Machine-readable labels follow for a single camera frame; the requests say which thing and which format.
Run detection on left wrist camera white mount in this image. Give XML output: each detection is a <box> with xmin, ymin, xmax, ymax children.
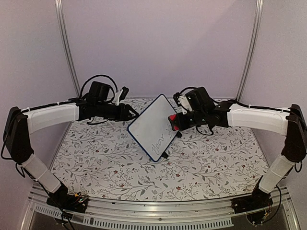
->
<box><xmin>112</xmin><ymin>86</ymin><xmax>129</xmax><ymax>106</ymax></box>

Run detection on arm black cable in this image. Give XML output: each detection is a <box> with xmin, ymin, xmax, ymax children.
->
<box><xmin>80</xmin><ymin>75</ymin><xmax>119</xmax><ymax>104</ymax></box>
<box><xmin>178</xmin><ymin>86</ymin><xmax>307</xmax><ymax>173</ymax></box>

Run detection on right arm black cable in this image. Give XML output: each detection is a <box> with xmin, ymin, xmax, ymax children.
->
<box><xmin>178</xmin><ymin>86</ymin><xmax>307</xmax><ymax>173</ymax></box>

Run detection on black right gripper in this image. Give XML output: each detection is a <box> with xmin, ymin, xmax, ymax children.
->
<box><xmin>172</xmin><ymin>110</ymin><xmax>206</xmax><ymax>131</ymax></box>

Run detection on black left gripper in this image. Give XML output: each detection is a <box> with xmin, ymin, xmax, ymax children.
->
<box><xmin>96</xmin><ymin>102</ymin><xmax>139</xmax><ymax>122</ymax></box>

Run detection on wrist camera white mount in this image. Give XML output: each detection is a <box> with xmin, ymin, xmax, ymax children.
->
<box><xmin>173</xmin><ymin>93</ymin><xmax>192</xmax><ymax>115</ymax></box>
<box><xmin>112</xmin><ymin>86</ymin><xmax>129</xmax><ymax>106</ymax></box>

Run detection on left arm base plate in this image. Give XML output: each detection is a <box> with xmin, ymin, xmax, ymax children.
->
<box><xmin>47</xmin><ymin>192</ymin><xmax>89</xmax><ymax>213</ymax></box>

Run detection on red whiteboard eraser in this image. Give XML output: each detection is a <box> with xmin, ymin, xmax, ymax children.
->
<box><xmin>168</xmin><ymin>114</ymin><xmax>179</xmax><ymax>131</ymax></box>

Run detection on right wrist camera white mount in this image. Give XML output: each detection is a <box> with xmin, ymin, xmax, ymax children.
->
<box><xmin>173</xmin><ymin>93</ymin><xmax>192</xmax><ymax>115</ymax></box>

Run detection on blue-framed whiteboard with writing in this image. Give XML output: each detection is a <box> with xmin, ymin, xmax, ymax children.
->
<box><xmin>127</xmin><ymin>94</ymin><xmax>178</xmax><ymax>162</ymax></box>

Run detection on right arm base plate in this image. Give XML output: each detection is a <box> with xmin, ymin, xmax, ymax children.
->
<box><xmin>231</xmin><ymin>190</ymin><xmax>273</xmax><ymax>214</ymax></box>

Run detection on right aluminium frame post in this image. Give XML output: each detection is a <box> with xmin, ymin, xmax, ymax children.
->
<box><xmin>236</xmin><ymin>0</ymin><xmax>263</xmax><ymax>101</ymax></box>

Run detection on floral patterned table mat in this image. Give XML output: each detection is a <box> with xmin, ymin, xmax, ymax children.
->
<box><xmin>49</xmin><ymin>97</ymin><xmax>273</xmax><ymax>201</ymax></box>

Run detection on aluminium frame post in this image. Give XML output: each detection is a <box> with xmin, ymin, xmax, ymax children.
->
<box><xmin>54</xmin><ymin>0</ymin><xmax>84</xmax><ymax>101</ymax></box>
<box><xmin>236</xmin><ymin>0</ymin><xmax>263</xmax><ymax>101</ymax></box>

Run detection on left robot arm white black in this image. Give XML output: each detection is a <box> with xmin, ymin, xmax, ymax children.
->
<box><xmin>2</xmin><ymin>81</ymin><xmax>139</xmax><ymax>208</ymax></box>

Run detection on left aluminium frame post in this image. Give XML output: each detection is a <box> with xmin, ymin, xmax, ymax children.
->
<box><xmin>54</xmin><ymin>0</ymin><xmax>84</xmax><ymax>101</ymax></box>

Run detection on aluminium front rail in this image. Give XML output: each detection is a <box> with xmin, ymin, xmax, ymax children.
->
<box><xmin>21</xmin><ymin>185</ymin><xmax>302</xmax><ymax>230</ymax></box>

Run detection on black whiteboard stand foot right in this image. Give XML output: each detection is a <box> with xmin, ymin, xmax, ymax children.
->
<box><xmin>176</xmin><ymin>131</ymin><xmax>182</xmax><ymax>138</ymax></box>

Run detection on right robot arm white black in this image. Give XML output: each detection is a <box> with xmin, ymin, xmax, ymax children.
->
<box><xmin>168</xmin><ymin>87</ymin><xmax>307</xmax><ymax>209</ymax></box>

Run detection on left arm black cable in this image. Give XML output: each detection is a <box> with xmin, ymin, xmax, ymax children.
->
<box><xmin>80</xmin><ymin>75</ymin><xmax>119</xmax><ymax>104</ymax></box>

